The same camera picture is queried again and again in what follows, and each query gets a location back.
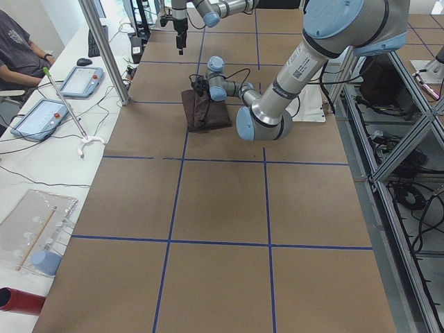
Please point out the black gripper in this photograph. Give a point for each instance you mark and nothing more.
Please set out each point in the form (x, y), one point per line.
(204, 91)
(180, 28)

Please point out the brown t-shirt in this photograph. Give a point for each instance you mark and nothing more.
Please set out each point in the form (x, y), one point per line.
(203, 114)

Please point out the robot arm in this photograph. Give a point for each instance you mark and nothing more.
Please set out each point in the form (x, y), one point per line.
(211, 14)
(370, 27)

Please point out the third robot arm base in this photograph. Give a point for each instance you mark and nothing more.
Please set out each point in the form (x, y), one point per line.
(429, 71)

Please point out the black keyboard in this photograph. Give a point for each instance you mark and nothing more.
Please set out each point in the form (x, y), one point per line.
(93, 49)

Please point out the black computer mouse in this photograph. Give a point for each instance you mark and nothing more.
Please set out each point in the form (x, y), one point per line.
(82, 62)

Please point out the far teach pendant tablet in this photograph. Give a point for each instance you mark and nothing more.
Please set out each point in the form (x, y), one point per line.
(82, 82)

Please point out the teach pendant tablet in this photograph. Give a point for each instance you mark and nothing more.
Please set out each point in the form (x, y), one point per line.
(40, 121)
(82, 82)

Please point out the metal grabber stick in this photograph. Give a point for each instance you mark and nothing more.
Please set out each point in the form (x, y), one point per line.
(86, 139)

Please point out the seated person operator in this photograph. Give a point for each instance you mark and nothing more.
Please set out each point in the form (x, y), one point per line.
(22, 61)

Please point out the near teach pendant tablet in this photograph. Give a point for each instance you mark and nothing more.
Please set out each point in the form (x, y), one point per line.
(40, 121)

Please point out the clear plastic bag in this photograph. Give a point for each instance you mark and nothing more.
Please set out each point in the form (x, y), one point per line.
(36, 223)

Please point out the blue plastic cup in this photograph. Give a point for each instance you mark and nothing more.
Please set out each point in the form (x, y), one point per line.
(46, 261)

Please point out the red cylinder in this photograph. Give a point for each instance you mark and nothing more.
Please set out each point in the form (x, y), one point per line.
(21, 302)

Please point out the aluminium frame post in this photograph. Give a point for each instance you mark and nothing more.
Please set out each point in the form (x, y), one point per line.
(93, 21)

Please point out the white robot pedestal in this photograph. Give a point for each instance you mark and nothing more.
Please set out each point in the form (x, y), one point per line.
(308, 106)

